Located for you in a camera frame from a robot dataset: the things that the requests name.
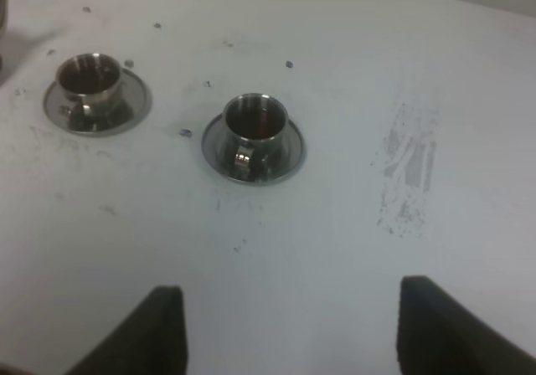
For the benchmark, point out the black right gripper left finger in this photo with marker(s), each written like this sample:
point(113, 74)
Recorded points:
point(151, 340)

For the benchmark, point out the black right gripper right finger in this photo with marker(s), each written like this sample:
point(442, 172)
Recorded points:
point(438, 335)

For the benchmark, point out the right stainless steel saucer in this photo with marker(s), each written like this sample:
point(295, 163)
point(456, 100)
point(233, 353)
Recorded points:
point(293, 153)

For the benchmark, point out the stainless steel saucer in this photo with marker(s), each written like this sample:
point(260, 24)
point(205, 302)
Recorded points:
point(293, 153)
point(125, 112)

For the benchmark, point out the right stainless steel teacup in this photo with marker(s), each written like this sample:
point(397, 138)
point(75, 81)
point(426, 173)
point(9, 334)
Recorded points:
point(254, 126)

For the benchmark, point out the stainless steel teacup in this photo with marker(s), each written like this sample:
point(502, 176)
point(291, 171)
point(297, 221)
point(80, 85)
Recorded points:
point(91, 83)
point(254, 126)

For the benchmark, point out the middle stainless steel saucer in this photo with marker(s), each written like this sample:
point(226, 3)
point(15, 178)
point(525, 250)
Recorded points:
point(125, 112)

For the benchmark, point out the middle stainless steel teacup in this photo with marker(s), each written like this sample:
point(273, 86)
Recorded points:
point(91, 83)

